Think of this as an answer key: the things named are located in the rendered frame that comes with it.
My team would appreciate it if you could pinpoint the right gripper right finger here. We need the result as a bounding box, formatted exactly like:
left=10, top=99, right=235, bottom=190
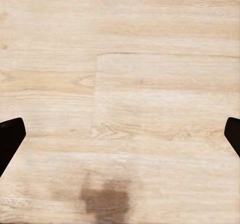
left=224, top=117, right=240, bottom=157

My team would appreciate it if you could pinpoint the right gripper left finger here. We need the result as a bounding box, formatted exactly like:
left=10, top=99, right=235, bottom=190
left=0, top=117, right=26, bottom=176

